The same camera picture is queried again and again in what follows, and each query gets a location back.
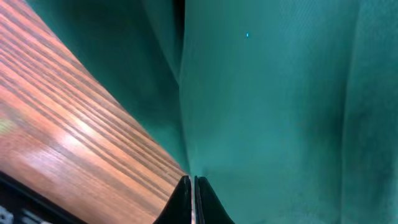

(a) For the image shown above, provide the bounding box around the green cloth garment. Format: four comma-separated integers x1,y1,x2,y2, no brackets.
29,0,397,223

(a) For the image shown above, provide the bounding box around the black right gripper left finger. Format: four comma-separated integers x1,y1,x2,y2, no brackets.
154,175,192,224

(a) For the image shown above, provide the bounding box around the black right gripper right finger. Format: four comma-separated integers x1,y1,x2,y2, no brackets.
194,176,234,224

